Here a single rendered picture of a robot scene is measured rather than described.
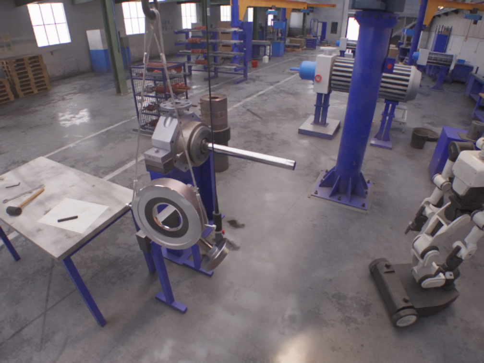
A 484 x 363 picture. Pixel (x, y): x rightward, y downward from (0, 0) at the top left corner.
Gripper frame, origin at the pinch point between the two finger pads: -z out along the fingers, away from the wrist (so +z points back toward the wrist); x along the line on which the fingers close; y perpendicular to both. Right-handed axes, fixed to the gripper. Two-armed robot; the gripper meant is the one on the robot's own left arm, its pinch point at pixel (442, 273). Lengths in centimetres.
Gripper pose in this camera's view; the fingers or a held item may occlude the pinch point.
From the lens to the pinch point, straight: 230.6
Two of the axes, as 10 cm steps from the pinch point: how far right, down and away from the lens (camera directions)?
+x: -9.8, -1.6, -1.2
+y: 0.1, 5.3, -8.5
